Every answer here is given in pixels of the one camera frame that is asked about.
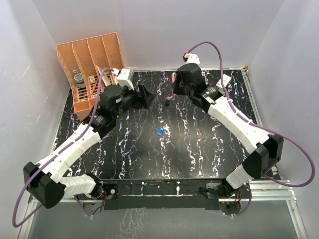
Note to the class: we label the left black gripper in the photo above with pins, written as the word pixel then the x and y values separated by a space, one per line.
pixel 144 98

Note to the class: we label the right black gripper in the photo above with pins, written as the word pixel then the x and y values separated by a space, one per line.
pixel 177 91

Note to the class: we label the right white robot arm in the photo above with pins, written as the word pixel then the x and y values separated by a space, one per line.
pixel 264 149

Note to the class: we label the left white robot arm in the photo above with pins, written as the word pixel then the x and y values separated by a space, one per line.
pixel 46 180

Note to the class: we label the blue key tag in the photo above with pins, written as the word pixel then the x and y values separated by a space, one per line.
pixel 161 131

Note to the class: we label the white packaged card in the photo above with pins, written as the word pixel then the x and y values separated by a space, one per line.
pixel 107 77

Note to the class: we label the white red small box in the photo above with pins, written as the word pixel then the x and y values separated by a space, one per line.
pixel 223 82

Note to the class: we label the small white beige box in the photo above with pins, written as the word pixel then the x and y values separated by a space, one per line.
pixel 92 79

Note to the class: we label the grey round canister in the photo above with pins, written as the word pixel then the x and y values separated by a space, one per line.
pixel 79 80

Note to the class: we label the orange perforated file organizer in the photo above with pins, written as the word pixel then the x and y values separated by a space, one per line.
pixel 83 55

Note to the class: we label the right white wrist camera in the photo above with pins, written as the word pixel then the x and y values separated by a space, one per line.
pixel 190 58

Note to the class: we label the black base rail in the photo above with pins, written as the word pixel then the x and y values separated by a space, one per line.
pixel 209 194

